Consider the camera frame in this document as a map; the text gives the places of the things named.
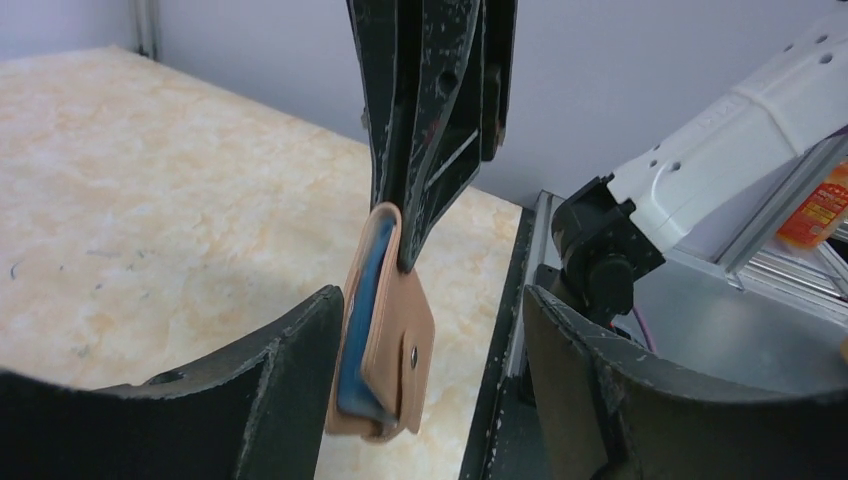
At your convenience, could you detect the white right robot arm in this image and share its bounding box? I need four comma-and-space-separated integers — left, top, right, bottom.
347, 1, 847, 325

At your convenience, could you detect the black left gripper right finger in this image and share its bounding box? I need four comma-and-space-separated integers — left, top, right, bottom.
523, 285, 847, 479

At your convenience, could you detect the aluminium frame rail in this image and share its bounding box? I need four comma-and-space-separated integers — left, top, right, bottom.
716, 128, 847, 276

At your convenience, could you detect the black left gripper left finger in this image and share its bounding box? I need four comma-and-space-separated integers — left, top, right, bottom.
1, 286, 343, 479

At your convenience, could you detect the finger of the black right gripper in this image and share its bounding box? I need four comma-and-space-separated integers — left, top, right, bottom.
345, 0, 425, 212
397, 1, 518, 272

